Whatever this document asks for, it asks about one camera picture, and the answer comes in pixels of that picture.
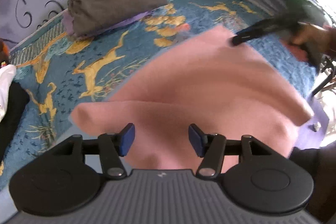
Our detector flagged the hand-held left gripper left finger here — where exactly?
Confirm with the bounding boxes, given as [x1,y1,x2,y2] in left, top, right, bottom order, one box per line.
[51,123,135,179]

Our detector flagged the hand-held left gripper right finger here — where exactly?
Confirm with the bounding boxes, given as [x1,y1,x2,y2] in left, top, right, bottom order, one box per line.
[188,124,273,179]

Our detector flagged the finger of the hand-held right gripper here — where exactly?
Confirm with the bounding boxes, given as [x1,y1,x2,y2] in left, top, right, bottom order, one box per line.
[231,15,284,46]

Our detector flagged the pink and blue fringed scarf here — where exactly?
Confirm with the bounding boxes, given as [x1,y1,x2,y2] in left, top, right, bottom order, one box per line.
[70,24,315,170]

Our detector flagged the person's right hand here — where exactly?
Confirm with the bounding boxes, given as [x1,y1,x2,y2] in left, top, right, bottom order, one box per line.
[291,23,336,52]

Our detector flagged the blue quilted deer bedspread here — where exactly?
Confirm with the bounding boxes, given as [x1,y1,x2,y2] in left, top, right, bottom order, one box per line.
[0,0,319,188]

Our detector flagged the folded black cloth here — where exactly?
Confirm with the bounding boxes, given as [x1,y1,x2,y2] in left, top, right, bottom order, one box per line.
[0,82,30,159]

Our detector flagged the person's dark clothing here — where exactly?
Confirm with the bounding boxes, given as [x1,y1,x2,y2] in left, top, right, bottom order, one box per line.
[287,145,336,224]

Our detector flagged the white cloth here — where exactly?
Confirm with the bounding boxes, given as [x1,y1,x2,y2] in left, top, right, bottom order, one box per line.
[0,64,17,122]

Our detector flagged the folded grey and purple cloth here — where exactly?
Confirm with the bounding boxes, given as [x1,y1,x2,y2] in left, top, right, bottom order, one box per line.
[64,0,168,38]

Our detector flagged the red panda plush toy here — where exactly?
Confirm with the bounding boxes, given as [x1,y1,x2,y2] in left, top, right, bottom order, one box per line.
[0,39,9,68]

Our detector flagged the black metal frame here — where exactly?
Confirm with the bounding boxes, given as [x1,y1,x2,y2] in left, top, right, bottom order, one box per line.
[311,57,336,96]

